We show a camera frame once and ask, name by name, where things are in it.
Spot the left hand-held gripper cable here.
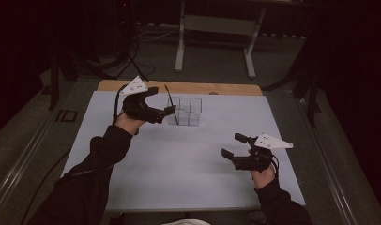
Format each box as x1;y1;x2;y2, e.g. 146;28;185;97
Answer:
28;83;130;219

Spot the person's left hand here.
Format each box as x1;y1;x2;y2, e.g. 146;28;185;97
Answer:
114;110;146;136

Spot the metal floor rail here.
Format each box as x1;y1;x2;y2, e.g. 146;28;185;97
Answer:
0;80;74;217
292;96;359;225

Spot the black metal stand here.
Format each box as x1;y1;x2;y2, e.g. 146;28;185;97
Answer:
48;51;98;111
263;54;324;128

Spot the clear acrylic pen holder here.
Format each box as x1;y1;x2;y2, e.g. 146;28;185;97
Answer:
167;96;203;128

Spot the right hand-held gripper cable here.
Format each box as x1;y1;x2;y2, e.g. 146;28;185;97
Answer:
271;155;280;181

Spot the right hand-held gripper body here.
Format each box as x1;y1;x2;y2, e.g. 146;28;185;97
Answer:
231;133;295;173

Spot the person's right hand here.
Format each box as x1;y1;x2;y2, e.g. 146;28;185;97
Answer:
248;149;278;190

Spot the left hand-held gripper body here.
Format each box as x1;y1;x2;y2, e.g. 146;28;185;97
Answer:
118;75;167;125

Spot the pale grey table sheet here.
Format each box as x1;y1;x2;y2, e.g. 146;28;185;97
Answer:
61;90;307;213

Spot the white metal desk frame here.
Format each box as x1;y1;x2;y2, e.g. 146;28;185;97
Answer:
174;0;268;80

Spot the black tripod stand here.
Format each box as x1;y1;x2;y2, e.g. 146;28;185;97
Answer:
112;0;156;83

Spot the black pen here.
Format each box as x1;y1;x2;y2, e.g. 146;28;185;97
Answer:
163;83;180;127

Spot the hand-held gripper cable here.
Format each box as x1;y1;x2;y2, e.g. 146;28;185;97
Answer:
28;83;130;219
271;155;280;181

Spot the white floor cable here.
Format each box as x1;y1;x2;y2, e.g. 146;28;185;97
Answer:
135;28;181;44

